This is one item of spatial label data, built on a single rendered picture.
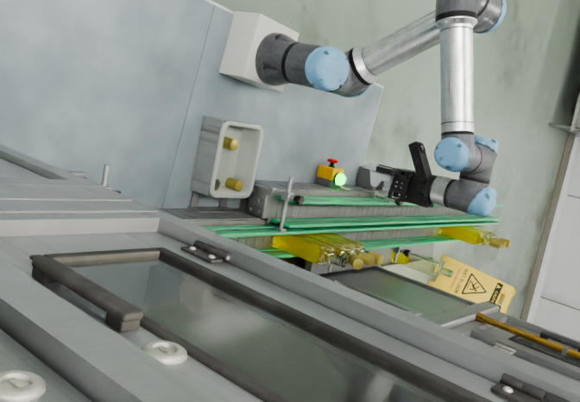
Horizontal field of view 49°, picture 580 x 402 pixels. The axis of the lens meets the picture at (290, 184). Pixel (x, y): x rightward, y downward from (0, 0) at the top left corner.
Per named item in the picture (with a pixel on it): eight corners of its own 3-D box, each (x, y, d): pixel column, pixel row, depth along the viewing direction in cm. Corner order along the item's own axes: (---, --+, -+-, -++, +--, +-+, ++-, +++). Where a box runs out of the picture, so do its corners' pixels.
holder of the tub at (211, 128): (185, 207, 185) (204, 214, 180) (203, 115, 182) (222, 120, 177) (227, 207, 198) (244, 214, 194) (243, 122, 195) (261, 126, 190)
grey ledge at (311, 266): (289, 266, 225) (313, 277, 218) (293, 243, 224) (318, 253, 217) (413, 252, 299) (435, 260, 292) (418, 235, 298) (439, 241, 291)
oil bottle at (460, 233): (438, 234, 293) (496, 252, 275) (441, 222, 292) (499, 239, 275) (444, 233, 297) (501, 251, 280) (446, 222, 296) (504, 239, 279)
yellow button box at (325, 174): (313, 182, 230) (329, 187, 226) (318, 162, 229) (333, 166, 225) (324, 183, 236) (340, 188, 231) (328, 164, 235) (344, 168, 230)
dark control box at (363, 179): (354, 185, 252) (372, 190, 247) (358, 166, 251) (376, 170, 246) (365, 185, 258) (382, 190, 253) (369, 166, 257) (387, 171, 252)
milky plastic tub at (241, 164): (189, 190, 184) (210, 197, 179) (204, 115, 181) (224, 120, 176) (231, 191, 197) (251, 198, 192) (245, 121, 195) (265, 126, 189)
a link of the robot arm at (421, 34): (307, 60, 183) (480, -38, 151) (337, 70, 195) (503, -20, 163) (317, 98, 180) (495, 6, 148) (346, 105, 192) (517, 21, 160)
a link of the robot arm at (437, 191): (447, 179, 158) (460, 179, 164) (431, 174, 161) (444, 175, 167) (440, 207, 159) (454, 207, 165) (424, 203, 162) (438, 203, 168)
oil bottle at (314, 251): (270, 246, 199) (324, 267, 186) (274, 229, 198) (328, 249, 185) (281, 245, 203) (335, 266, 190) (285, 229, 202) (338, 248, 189)
